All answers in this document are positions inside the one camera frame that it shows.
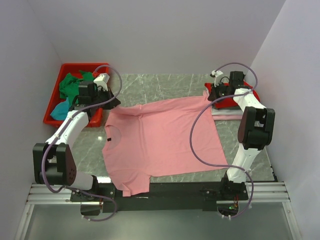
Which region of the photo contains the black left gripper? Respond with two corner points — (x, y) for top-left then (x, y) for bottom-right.
(91, 86), (121, 110)

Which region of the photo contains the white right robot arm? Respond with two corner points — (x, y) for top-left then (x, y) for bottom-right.
(204, 70), (276, 200)

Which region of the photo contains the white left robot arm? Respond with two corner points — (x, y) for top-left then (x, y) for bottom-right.
(32, 75), (121, 201)

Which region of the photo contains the folded red t shirt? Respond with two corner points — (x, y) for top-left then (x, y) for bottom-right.
(204, 79), (261, 110)

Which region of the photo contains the folded grey t shirt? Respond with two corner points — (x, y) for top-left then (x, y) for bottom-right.
(211, 106), (242, 113)

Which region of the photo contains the green t shirt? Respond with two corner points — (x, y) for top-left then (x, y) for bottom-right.
(59, 70), (94, 106)

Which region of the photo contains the blue t shirt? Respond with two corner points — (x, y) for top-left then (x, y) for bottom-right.
(50, 97), (70, 121)

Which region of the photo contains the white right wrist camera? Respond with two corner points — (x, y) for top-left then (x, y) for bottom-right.
(210, 70), (224, 80)

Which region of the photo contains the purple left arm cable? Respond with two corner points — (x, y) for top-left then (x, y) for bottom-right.
(41, 64), (123, 222)

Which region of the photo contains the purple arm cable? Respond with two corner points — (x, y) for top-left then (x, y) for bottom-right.
(189, 62), (258, 219)
(41, 64), (123, 222)

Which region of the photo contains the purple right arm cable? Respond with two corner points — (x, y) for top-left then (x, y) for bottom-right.
(189, 62), (258, 219)

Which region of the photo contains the aluminium frame rail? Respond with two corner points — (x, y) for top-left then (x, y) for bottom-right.
(15, 182), (301, 240)

